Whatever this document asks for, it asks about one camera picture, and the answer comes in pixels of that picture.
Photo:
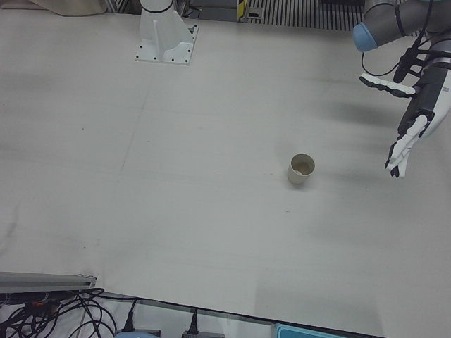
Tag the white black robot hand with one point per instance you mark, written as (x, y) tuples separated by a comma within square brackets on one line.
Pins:
[(428, 102)]

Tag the beige paper cup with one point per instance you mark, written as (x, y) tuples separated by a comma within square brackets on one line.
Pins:
[(296, 177)]

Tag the UR5e robot arm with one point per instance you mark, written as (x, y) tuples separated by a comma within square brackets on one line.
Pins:
[(387, 21)]

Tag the light blue plastic box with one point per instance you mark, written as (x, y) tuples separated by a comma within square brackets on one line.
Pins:
[(310, 332)]

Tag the grey power strip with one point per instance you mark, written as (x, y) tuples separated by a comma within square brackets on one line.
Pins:
[(204, 335)]

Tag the beige cloth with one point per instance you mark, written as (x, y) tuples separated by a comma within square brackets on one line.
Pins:
[(70, 5)]

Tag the grey blue power adapter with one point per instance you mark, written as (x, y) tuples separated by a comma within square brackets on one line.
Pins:
[(137, 333)]

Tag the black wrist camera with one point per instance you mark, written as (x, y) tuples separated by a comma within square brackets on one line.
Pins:
[(405, 67)]

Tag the yellow black striped post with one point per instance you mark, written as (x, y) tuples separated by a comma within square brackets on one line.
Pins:
[(241, 7)]

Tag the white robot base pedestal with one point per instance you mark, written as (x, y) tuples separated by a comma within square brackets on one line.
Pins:
[(160, 38)]

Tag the aluminium profile rail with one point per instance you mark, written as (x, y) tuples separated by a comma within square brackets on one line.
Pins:
[(42, 280)]

